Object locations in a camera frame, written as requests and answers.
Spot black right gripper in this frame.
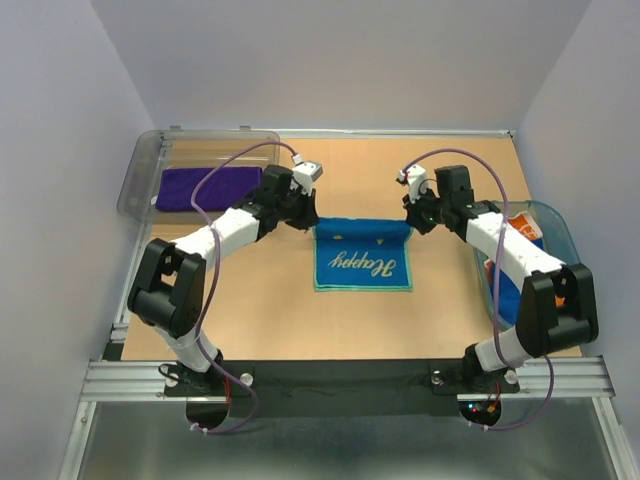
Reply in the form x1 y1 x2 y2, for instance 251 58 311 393
404 183 451 235

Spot yellow towel teal trim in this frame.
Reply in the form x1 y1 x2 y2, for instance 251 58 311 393
313 217 413 292

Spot purple towel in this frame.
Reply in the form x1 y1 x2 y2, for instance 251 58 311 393
155 167 262 213

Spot blue towel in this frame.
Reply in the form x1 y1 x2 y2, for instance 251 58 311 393
484 260 521 330

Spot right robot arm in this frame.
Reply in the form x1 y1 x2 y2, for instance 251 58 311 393
397 165 599 390

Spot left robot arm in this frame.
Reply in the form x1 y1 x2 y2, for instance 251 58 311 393
127 160 323 394

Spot orange white patterned towel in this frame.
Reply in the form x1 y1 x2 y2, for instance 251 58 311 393
501 211 565 293

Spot teal plastic bin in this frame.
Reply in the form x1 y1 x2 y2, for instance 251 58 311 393
473 200 581 321

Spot smoky clear plastic bin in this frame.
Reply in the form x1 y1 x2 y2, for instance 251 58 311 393
117 127 281 225

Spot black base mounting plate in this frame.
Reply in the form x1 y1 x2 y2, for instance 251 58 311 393
158 359 520 429

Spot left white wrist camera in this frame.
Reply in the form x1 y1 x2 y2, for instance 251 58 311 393
290 153 323 196

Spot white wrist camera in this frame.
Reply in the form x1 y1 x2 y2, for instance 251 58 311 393
396 164 428 203
290 153 323 196

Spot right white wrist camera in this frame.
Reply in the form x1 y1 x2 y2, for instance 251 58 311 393
396 164 428 203

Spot aluminium frame rail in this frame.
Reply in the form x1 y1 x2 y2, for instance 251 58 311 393
58 127 631 480

